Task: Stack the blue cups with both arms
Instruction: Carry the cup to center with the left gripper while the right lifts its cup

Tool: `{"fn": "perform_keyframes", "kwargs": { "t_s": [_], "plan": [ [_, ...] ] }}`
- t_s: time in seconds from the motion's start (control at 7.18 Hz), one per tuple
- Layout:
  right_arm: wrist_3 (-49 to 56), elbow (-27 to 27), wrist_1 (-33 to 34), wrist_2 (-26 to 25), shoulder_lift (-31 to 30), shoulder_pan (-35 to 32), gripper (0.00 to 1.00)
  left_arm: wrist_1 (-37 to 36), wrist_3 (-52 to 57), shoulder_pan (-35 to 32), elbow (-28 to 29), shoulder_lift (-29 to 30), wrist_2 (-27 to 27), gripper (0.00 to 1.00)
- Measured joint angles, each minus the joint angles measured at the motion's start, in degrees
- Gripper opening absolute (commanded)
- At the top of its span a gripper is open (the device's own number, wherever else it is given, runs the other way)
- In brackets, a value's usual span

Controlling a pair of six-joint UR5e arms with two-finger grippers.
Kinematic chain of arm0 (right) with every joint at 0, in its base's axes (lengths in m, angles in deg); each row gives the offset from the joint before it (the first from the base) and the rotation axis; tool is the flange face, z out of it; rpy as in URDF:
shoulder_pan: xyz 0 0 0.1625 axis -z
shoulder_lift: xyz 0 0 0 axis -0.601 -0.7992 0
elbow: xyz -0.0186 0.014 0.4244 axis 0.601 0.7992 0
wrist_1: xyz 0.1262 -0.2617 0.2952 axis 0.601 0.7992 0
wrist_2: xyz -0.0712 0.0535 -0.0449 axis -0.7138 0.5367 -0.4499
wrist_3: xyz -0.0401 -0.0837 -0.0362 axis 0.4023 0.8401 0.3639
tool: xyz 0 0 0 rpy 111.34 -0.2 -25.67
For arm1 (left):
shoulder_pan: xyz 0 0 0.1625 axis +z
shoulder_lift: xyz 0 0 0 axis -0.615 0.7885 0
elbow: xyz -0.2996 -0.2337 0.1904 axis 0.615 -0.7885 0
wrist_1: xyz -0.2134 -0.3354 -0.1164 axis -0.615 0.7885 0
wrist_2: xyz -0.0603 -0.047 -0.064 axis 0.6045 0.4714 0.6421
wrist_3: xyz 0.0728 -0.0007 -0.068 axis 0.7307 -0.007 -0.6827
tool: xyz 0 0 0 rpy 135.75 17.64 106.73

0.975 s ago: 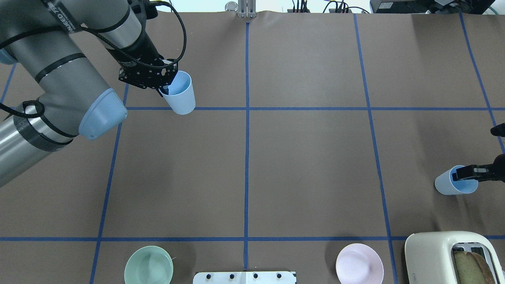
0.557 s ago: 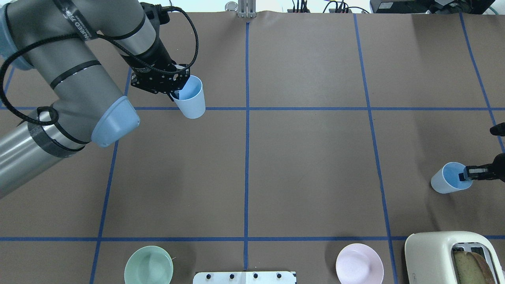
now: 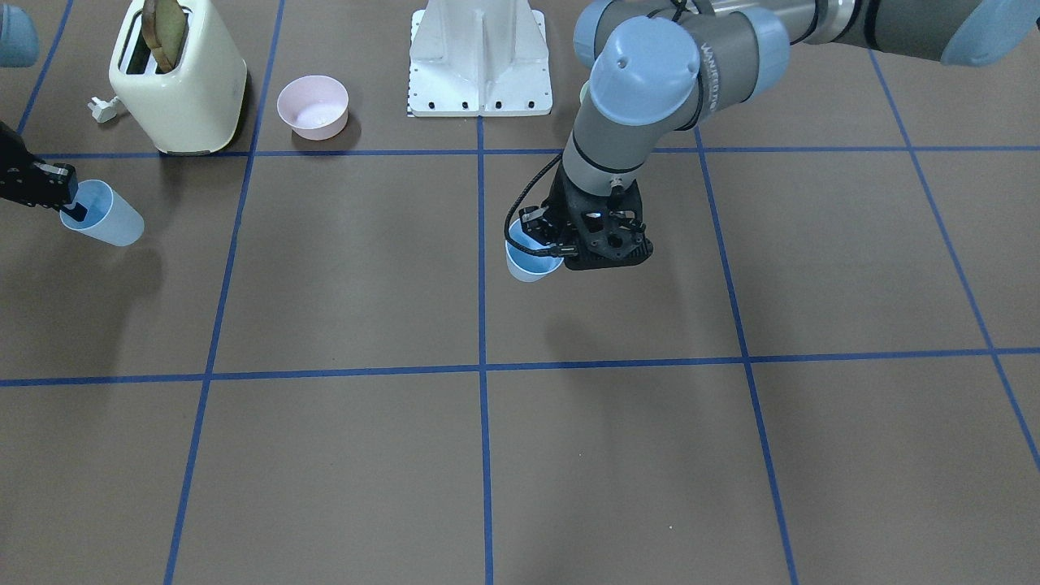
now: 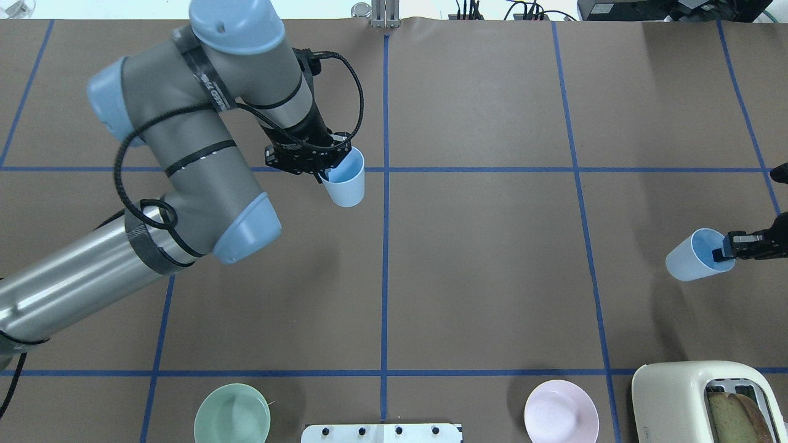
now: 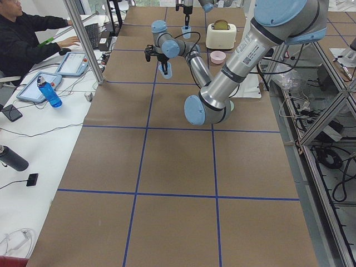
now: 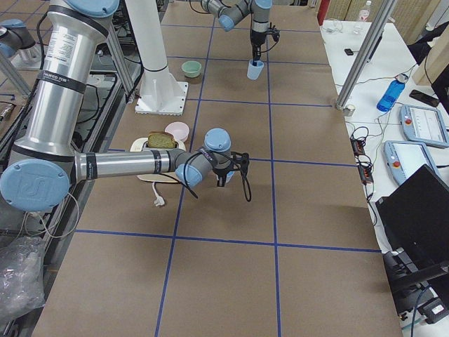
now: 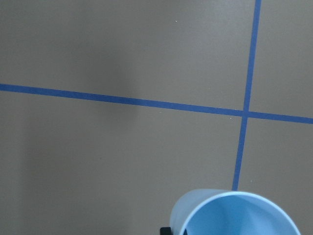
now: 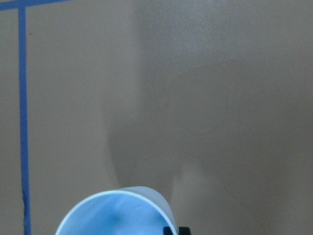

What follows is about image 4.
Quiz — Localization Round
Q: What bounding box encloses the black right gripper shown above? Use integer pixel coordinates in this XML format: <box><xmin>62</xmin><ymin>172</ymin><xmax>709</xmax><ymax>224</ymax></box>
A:
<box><xmin>712</xmin><ymin>212</ymin><xmax>787</xmax><ymax>263</ymax></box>

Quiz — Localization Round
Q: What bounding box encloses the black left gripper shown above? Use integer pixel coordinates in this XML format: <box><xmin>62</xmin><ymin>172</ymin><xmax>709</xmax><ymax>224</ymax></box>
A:
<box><xmin>265</xmin><ymin>132</ymin><xmax>352</xmax><ymax>184</ymax></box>

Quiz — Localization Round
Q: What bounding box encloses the light blue cup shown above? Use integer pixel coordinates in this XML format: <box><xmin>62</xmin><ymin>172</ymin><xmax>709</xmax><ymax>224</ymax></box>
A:
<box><xmin>323</xmin><ymin>146</ymin><xmax>366</xmax><ymax>208</ymax></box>
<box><xmin>665</xmin><ymin>229</ymin><xmax>735</xmax><ymax>281</ymax></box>

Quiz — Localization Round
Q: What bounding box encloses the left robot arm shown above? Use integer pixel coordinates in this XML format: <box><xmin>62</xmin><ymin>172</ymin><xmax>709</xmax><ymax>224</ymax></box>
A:
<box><xmin>2</xmin><ymin>1</ymin><xmax>360</xmax><ymax>358</ymax></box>

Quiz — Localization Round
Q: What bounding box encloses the cream toaster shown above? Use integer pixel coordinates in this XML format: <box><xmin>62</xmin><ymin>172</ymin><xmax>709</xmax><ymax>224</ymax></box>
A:
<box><xmin>631</xmin><ymin>360</ymin><xmax>786</xmax><ymax>442</ymax></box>

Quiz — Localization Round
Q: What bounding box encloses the toast slice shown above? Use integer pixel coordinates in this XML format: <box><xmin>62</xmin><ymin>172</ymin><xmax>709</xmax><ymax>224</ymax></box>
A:
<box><xmin>707</xmin><ymin>392</ymin><xmax>776</xmax><ymax>442</ymax></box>

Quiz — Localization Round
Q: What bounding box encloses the pink bowl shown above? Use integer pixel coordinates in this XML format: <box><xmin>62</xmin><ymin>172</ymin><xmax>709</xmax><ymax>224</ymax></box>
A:
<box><xmin>523</xmin><ymin>380</ymin><xmax>600</xmax><ymax>442</ymax></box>

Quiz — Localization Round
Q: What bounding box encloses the green bowl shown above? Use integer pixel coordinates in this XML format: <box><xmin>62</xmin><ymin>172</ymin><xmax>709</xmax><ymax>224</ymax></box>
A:
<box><xmin>193</xmin><ymin>383</ymin><xmax>272</xmax><ymax>442</ymax></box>

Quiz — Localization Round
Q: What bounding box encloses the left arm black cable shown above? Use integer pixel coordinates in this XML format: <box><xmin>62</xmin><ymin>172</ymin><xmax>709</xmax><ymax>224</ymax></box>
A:
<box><xmin>0</xmin><ymin>48</ymin><xmax>365</xmax><ymax>419</ymax></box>

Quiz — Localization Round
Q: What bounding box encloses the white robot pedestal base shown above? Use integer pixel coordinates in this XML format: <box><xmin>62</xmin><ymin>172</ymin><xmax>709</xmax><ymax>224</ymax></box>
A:
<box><xmin>300</xmin><ymin>423</ymin><xmax>464</xmax><ymax>442</ymax></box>

